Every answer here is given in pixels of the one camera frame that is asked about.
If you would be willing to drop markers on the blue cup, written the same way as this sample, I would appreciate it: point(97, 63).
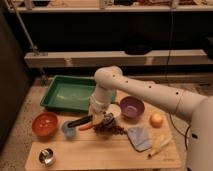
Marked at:
point(68, 131)

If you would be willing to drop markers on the blue grey cloth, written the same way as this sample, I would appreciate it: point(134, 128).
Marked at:
point(139, 138)

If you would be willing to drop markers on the green plastic tray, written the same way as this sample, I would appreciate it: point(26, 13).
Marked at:
point(68, 93)

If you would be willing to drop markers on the white small bowl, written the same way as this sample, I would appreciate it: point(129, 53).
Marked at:
point(114, 109)

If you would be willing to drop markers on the brown grape bunch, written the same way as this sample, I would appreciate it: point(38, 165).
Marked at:
point(109, 129)

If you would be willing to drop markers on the orange apple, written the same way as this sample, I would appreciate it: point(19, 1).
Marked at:
point(156, 120)

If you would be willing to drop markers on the orange carrot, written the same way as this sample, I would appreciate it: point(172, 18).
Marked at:
point(86, 127)

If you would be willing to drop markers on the wooden board table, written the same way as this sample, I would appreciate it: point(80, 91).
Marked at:
point(87, 151)

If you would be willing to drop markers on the red bowl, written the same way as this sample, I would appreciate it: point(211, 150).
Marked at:
point(45, 124)

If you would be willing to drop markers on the purple bowl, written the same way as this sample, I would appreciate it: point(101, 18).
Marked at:
point(131, 107)

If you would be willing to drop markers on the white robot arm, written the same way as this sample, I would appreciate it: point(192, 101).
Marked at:
point(193, 108)

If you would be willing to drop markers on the black object on shelf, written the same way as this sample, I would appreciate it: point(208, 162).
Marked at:
point(137, 49)

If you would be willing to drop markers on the metal diagonal rod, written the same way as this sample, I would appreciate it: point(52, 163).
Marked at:
point(32, 45)

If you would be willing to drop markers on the white lower shelf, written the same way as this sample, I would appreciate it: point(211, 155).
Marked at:
point(119, 58)

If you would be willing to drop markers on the silver metal cup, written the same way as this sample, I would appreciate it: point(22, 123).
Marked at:
point(46, 157)

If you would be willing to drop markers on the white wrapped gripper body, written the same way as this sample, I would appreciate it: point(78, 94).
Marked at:
point(99, 106)

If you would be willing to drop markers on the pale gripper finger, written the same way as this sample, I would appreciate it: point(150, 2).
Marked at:
point(97, 118)

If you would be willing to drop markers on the black handled brush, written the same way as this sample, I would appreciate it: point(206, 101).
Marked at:
point(107, 120)

